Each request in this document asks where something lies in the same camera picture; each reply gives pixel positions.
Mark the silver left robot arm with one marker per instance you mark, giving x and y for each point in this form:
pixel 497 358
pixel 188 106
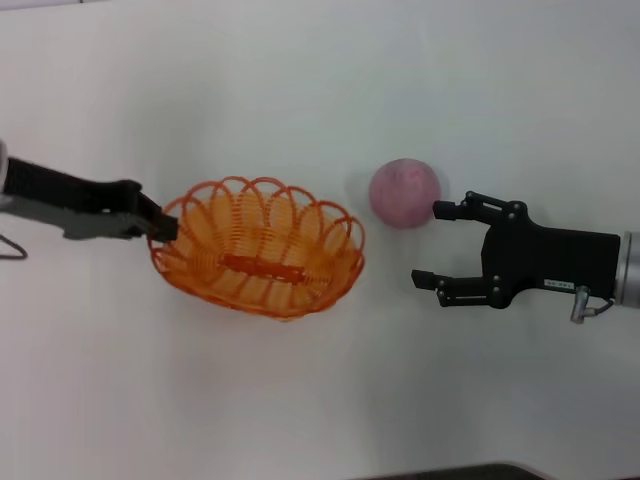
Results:
pixel 3 170

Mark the pink peach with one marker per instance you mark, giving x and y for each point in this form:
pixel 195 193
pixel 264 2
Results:
pixel 402 192

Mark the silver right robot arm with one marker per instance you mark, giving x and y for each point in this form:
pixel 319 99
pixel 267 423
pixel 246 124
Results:
pixel 629 267

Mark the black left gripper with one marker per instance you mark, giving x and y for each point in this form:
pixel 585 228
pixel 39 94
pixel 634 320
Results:
pixel 60 187

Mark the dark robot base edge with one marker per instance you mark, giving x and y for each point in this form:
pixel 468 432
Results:
pixel 450 472

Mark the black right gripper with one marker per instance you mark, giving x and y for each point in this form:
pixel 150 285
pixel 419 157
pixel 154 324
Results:
pixel 550 260

